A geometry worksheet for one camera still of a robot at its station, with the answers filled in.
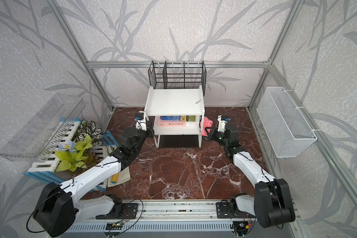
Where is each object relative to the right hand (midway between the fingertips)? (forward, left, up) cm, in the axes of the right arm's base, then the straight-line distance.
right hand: (205, 127), depth 84 cm
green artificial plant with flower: (-18, +66, +4) cm, 68 cm away
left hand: (0, +28, +8) cm, 30 cm away
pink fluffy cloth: (+1, -1, +3) cm, 3 cm away
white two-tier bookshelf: (-2, +16, +15) cm, 22 cm away
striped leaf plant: (-8, +57, +6) cm, 58 cm away
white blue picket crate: (-26, +69, +9) cm, 75 cm away
